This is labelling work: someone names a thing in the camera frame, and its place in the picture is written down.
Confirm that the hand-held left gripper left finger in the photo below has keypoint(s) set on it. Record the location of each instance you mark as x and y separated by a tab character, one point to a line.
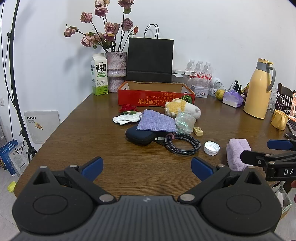
94	166

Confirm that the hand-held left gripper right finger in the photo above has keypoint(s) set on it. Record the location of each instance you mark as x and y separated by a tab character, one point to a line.
201	169

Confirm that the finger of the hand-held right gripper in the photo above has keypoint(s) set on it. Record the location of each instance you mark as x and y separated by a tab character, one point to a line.
277	144
252	157

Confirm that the purple towel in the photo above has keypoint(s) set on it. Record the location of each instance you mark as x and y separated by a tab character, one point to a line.
235	153

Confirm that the white bottle cap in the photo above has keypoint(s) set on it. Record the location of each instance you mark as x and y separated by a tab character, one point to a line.
211	150

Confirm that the small yellow box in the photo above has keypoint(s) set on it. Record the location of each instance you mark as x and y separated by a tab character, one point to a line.
198	131

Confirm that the clear plastic bag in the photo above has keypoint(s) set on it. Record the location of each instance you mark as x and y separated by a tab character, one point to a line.
281	197
185	121

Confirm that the navy zip case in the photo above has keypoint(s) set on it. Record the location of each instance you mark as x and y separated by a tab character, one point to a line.
138	136

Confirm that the white cloth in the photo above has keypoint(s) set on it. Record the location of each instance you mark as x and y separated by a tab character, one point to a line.
124	118

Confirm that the yellow white plush hamster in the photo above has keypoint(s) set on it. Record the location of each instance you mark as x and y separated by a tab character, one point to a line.
178	107

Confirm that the purple cloth pouch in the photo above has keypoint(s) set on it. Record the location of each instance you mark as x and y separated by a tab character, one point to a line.
155	120

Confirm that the red artificial rose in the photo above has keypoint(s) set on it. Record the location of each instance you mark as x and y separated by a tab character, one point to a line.
128	107

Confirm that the red cardboard box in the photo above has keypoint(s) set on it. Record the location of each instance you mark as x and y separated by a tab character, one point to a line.
143	97

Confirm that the yellow mug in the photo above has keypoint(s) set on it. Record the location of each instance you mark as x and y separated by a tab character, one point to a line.
278	119

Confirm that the laptop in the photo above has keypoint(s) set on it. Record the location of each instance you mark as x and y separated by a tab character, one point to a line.
293	106

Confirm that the dark wooden chair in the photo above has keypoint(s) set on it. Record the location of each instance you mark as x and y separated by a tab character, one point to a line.
283	92

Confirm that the yellow thermos jug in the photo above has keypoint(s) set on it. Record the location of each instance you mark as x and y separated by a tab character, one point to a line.
256	92

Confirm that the purple tissue pack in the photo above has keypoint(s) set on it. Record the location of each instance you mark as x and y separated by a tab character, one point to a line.
231	99

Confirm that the yellow snack packet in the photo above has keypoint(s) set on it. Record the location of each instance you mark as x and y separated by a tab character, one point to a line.
245	89

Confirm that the yellow green apple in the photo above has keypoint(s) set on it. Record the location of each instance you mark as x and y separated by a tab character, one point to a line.
220	94

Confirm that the black charger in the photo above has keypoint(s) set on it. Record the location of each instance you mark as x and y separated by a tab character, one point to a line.
236	84

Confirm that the grey tin box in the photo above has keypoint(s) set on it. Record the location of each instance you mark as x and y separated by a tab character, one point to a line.
200	91

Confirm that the white blue bag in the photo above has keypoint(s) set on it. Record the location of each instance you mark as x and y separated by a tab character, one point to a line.
17	160

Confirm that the small white fan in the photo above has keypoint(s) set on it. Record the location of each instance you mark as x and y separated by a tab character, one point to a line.
217	84

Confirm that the yellow green plastic object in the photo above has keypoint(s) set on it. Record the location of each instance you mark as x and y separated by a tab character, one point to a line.
12	186

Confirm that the clear food container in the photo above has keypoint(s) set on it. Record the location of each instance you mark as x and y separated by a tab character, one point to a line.
179	80

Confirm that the green white milk carton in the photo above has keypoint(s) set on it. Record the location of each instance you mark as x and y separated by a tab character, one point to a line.
100	74

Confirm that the flat white pink carton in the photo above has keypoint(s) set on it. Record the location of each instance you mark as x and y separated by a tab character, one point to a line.
182	73

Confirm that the red label water bottle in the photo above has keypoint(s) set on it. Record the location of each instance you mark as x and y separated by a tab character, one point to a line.
199	67
207	69
191	66

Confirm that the purple textured vase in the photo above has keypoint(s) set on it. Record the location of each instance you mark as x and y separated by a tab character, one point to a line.
115	67

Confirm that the black paper bag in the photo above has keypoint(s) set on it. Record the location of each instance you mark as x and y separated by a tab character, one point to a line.
150	60

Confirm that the dried pink rose bouquet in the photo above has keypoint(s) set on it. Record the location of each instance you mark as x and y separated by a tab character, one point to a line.
111	27

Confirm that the black light stand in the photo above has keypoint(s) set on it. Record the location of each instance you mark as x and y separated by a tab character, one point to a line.
9	36

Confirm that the white wall panel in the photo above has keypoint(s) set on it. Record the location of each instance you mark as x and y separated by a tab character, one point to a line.
46	125

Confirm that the white wall socket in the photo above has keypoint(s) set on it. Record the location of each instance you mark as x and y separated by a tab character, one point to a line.
1	102

